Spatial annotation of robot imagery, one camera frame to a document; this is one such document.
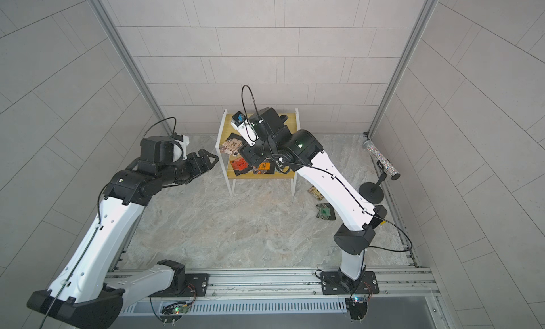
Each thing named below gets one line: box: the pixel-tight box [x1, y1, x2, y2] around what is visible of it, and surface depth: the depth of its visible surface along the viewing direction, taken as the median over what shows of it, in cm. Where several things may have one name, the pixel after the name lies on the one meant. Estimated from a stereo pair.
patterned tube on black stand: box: [359, 139, 401, 205], surface depth 83 cm
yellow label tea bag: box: [307, 185, 325, 200], surface depth 96 cm
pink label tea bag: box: [219, 137, 242, 156], surface depth 71 cm
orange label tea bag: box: [252, 158, 272, 175], surface depth 85 cm
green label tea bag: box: [315, 202, 336, 221], surface depth 90 cm
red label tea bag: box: [229, 156, 253, 177], surface depth 86 cm
